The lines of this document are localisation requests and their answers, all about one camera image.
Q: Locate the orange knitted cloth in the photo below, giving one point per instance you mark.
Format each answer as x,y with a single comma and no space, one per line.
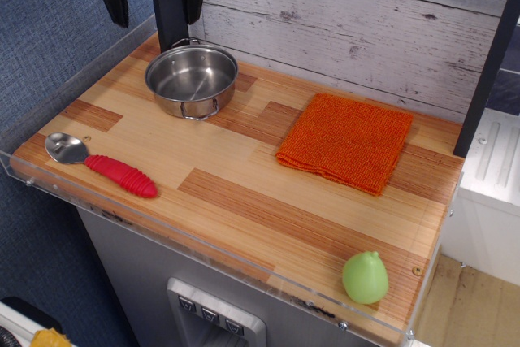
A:
346,141

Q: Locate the clear acrylic table guard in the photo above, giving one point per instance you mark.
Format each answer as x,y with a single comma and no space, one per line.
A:
221,191

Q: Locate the silver metal pot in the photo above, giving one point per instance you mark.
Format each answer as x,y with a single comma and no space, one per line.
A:
192,80

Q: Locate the silver dispenser button panel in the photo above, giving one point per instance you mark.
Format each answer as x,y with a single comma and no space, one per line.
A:
206,320

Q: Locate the dark grey post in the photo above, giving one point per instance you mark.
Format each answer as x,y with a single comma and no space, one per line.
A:
496,54
170,22

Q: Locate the red handled metal spoon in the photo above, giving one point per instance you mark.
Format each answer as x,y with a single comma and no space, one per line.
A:
66,149

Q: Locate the grey toy fridge cabinet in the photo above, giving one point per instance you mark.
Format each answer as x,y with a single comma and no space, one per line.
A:
139,269

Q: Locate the yellow object at corner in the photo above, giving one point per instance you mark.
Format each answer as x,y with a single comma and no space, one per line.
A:
49,338

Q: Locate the green plastic pear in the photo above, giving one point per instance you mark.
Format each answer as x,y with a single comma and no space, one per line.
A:
365,278

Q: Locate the dark grey left post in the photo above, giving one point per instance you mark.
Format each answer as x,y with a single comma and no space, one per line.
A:
170,22

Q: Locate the white ribbed side counter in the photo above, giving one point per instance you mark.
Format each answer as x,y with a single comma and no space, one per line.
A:
482,228

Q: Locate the dark grey right post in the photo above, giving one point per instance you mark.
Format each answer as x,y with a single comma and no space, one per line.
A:
496,54

